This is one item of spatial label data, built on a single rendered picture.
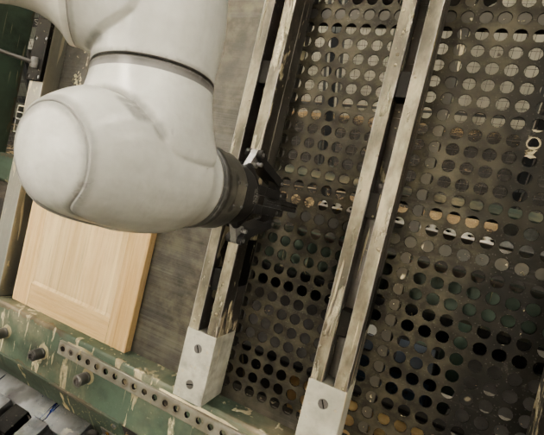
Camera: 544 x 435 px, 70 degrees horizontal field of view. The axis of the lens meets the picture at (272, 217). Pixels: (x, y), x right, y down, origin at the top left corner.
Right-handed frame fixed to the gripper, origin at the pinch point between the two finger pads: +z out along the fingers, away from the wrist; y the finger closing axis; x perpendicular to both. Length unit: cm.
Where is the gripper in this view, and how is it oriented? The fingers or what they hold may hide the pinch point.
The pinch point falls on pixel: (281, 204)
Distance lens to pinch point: 62.8
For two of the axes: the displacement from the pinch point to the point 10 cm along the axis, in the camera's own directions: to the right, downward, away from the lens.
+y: 2.3, -9.7, -0.4
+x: -8.9, -2.3, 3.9
